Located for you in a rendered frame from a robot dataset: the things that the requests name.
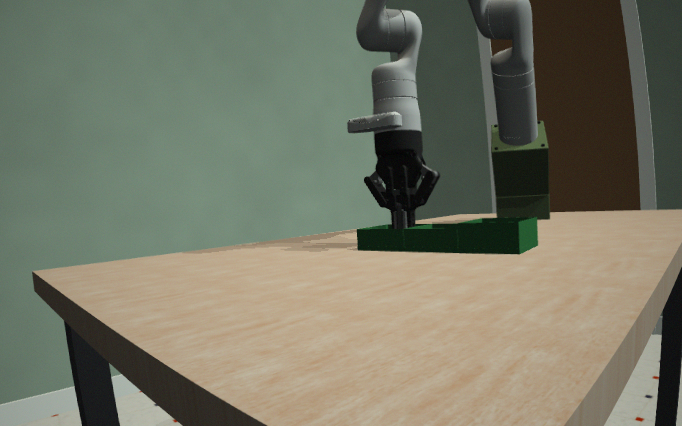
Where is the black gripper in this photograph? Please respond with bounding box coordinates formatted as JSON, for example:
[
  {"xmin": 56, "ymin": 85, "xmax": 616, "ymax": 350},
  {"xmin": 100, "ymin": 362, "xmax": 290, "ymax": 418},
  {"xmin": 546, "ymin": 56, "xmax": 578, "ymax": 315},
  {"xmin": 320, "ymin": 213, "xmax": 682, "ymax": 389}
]
[{"xmin": 364, "ymin": 130, "xmax": 440, "ymax": 229}]

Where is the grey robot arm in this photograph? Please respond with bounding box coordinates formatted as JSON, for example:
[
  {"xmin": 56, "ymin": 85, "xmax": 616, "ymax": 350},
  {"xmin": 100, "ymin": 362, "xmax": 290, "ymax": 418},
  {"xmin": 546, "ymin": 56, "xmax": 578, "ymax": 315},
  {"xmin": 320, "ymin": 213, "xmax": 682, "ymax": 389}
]
[{"xmin": 347, "ymin": 0, "xmax": 538, "ymax": 146}]

